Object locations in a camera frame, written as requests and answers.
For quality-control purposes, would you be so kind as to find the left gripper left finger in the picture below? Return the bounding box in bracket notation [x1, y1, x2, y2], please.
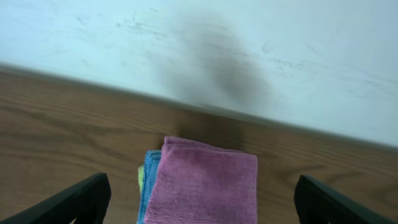
[1, 173, 111, 224]

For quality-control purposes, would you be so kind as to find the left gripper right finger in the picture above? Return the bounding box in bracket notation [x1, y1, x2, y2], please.
[294, 175, 396, 224]

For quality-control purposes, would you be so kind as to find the purple cloth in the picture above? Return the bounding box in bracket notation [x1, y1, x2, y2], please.
[144, 136, 258, 224]

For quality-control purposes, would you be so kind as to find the folded green cloth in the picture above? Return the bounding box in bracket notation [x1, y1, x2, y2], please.
[138, 166, 144, 192]

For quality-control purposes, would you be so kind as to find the folded blue cloth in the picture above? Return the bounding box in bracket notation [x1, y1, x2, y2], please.
[136, 150, 162, 224]

